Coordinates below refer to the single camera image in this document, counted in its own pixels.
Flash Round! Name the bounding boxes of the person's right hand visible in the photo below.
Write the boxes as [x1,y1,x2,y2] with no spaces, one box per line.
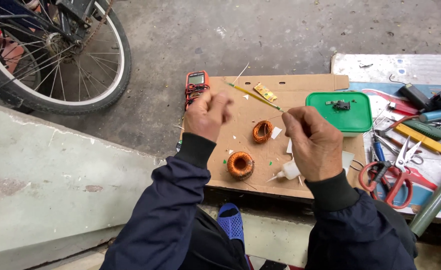
[282,106,344,183]

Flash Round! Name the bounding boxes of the person's left hand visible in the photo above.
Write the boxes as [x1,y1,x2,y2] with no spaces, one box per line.
[184,90,235,143]

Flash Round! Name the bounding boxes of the thin yellow sleeved wire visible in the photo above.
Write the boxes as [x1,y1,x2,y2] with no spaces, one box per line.
[226,82,285,113]

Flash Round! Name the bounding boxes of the brown cardboard sheet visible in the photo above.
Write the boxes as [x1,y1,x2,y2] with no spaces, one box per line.
[180,74,367,200]

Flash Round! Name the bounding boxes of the orange digital multimeter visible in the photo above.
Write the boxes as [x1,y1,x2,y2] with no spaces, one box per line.
[185,70,211,112]

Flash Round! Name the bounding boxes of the yellow crumpled packet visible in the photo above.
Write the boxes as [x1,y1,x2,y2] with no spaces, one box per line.
[253,82,278,103]

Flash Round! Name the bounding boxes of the small black metal part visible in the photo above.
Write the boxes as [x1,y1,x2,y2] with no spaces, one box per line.
[325,99,352,112]

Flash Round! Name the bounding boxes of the white glue bottle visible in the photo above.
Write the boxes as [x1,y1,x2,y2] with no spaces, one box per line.
[265,160,302,184]

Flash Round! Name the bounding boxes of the green lidded plastic container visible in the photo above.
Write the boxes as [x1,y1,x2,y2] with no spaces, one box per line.
[305,91,373,138]

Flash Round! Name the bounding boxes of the copper wound toroid coil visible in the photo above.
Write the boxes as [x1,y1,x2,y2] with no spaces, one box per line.
[227,151,256,181]

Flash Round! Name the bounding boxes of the printed plastic mat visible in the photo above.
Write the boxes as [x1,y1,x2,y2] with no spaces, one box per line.
[330,53,441,220]

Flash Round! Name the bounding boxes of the silver metal pliers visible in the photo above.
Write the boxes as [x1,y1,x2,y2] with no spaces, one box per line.
[373,128,424,166]

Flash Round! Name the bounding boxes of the black bicycle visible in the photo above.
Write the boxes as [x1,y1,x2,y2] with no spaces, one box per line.
[0,0,132,116]

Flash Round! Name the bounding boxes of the blue rubber slipper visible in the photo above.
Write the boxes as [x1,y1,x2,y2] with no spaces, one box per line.
[216,202,246,249]

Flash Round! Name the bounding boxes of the black power adapter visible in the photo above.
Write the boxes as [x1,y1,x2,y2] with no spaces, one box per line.
[398,83,437,112]

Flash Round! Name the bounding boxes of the yellow utility knife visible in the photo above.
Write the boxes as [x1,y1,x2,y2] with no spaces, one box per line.
[394,123,441,155]

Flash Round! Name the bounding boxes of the person's black trousers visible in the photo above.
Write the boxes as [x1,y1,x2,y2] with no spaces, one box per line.
[178,205,251,270]

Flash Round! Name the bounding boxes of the grey green metal pipe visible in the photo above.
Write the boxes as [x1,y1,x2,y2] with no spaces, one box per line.
[409,161,441,238]

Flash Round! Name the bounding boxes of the small copper wire coil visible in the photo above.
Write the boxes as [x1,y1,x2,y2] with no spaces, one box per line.
[252,120,274,145]

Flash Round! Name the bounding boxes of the blue handled screwdriver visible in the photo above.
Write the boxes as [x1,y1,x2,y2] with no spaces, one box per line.
[371,131,387,163]

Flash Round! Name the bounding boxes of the red handled tool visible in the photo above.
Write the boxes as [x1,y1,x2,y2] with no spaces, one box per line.
[388,101,420,116]

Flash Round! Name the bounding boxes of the red handled scissors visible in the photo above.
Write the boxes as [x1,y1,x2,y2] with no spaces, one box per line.
[358,136,423,210]

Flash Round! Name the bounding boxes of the green handled tool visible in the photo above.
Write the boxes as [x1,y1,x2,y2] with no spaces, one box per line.
[402,119,441,142]

